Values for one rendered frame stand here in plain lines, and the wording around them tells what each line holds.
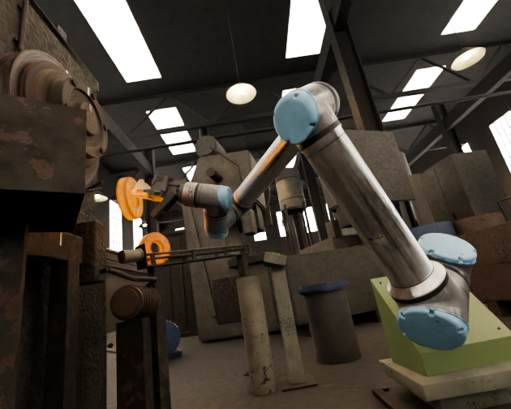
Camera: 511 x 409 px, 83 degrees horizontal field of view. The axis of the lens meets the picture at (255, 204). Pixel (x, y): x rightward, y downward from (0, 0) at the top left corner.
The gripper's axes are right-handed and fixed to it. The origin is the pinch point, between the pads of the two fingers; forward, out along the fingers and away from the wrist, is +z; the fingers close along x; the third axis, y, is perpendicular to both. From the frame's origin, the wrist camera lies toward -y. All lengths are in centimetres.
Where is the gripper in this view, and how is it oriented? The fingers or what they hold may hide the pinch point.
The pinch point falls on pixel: (130, 193)
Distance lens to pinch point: 116.2
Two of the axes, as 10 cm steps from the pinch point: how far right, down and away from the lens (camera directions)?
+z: -9.9, -1.1, 0.7
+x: -0.3, -3.1, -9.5
